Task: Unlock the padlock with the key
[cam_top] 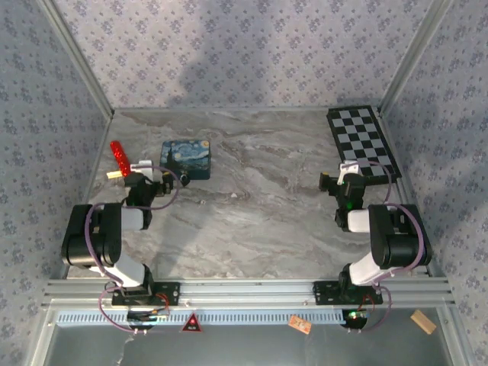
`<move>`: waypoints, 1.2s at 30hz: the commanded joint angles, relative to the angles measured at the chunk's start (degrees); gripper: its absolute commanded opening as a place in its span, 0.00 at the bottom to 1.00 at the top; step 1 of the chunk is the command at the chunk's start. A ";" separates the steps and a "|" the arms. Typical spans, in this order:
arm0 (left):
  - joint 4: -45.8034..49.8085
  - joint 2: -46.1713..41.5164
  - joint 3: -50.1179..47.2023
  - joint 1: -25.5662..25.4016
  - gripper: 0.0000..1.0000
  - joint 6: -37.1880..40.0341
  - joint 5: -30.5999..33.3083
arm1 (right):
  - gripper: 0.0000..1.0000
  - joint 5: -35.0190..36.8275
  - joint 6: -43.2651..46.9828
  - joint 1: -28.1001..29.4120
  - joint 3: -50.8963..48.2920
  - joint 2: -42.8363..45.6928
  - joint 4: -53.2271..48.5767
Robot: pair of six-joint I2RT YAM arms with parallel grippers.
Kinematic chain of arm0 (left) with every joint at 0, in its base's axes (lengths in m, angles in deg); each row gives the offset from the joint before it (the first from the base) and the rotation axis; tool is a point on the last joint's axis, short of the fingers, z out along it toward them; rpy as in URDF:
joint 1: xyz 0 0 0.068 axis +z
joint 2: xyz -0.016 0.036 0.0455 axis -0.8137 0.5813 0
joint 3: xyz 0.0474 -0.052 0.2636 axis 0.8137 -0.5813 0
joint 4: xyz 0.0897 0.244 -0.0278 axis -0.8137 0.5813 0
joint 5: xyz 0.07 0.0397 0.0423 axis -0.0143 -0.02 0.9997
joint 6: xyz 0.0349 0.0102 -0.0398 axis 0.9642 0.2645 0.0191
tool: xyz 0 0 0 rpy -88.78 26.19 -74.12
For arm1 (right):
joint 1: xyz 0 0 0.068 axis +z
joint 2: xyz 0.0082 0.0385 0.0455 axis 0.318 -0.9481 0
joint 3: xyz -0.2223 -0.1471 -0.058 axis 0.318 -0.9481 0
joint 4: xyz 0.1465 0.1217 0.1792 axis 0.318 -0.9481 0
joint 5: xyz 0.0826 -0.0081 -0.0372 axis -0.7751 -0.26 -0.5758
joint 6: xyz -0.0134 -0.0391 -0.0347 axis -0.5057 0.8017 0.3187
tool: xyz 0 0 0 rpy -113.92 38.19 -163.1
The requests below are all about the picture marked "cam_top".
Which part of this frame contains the starry night tin box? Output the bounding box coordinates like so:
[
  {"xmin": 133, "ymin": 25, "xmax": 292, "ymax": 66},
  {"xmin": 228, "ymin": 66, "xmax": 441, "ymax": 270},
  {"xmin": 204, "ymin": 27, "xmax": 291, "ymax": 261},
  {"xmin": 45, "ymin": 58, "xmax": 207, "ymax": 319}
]
[{"xmin": 159, "ymin": 140, "xmax": 213, "ymax": 181}]

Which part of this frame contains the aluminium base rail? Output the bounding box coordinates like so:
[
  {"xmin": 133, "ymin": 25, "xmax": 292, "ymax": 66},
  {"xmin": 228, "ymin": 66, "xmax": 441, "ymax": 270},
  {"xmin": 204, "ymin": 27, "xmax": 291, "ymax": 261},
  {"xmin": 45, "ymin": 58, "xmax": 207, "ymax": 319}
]
[{"xmin": 41, "ymin": 278, "xmax": 454, "ymax": 306}]

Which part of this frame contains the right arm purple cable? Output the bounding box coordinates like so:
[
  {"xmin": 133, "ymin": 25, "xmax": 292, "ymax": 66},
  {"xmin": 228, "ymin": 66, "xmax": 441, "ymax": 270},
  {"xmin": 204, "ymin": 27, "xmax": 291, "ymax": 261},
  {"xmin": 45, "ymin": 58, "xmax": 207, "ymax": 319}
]
[{"xmin": 346, "ymin": 160, "xmax": 426, "ymax": 336}]

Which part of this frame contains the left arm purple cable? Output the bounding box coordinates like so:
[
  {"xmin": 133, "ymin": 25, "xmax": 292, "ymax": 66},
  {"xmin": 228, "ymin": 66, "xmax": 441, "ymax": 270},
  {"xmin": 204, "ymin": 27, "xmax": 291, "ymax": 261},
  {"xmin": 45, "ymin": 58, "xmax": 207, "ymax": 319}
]
[{"xmin": 86, "ymin": 166, "xmax": 180, "ymax": 336}]

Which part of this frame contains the aluminium frame post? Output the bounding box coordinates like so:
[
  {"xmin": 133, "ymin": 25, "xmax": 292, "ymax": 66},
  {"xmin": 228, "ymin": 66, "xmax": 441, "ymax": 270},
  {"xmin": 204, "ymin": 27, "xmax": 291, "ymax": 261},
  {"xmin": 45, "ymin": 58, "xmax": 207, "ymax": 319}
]
[
  {"xmin": 37, "ymin": 0, "xmax": 115, "ymax": 117},
  {"xmin": 379, "ymin": 0, "xmax": 457, "ymax": 115}
]

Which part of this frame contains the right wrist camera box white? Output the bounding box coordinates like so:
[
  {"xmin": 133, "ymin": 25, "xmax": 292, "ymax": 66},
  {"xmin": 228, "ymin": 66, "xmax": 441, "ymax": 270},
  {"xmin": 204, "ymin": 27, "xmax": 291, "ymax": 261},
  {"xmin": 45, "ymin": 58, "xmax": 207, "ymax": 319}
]
[{"xmin": 338, "ymin": 160, "xmax": 361, "ymax": 185}]

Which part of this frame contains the orange card tag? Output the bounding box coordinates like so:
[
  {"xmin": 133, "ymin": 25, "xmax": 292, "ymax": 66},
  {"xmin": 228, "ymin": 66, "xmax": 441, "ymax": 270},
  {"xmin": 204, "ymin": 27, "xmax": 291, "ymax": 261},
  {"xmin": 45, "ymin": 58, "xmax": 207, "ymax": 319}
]
[{"xmin": 287, "ymin": 314, "xmax": 313, "ymax": 335}]

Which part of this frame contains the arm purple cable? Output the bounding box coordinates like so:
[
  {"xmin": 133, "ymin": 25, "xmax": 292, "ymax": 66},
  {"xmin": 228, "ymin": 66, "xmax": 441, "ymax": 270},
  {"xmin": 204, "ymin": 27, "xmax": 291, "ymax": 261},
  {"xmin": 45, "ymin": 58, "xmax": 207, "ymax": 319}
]
[
  {"xmin": 346, "ymin": 160, "xmax": 426, "ymax": 336},
  {"xmin": 86, "ymin": 166, "xmax": 180, "ymax": 336}
]

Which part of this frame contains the tan wooden block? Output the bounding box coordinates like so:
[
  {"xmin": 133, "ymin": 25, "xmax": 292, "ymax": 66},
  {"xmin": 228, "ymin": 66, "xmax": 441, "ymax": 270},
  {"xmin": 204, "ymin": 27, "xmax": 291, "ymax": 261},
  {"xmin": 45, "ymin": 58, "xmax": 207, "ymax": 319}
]
[{"xmin": 409, "ymin": 309, "xmax": 438, "ymax": 336}]

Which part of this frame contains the red triangle warning sign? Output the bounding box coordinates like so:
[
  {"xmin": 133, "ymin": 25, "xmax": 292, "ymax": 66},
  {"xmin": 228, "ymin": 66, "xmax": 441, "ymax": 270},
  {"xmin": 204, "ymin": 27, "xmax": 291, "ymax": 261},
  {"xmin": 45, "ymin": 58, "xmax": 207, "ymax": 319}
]
[{"xmin": 180, "ymin": 312, "xmax": 205, "ymax": 333}]

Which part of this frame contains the black grey chessboard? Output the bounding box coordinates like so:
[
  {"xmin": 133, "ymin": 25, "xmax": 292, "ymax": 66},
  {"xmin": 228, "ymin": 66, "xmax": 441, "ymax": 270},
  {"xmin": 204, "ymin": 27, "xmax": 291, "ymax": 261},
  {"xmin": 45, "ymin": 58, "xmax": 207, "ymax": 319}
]
[{"xmin": 326, "ymin": 105, "xmax": 403, "ymax": 188}]

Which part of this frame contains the slotted grey cable duct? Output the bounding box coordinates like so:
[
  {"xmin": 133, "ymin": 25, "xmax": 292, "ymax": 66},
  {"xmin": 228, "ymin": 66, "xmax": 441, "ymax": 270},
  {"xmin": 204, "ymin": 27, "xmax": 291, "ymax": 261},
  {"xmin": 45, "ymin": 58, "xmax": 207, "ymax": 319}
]
[{"xmin": 56, "ymin": 309, "xmax": 346, "ymax": 325}]

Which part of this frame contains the red glitter tube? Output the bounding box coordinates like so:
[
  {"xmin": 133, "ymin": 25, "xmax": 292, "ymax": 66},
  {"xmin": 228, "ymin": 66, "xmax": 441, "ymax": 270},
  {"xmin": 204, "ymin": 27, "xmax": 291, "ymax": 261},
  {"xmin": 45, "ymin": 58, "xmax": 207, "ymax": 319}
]
[{"xmin": 110, "ymin": 140, "xmax": 133, "ymax": 178}]

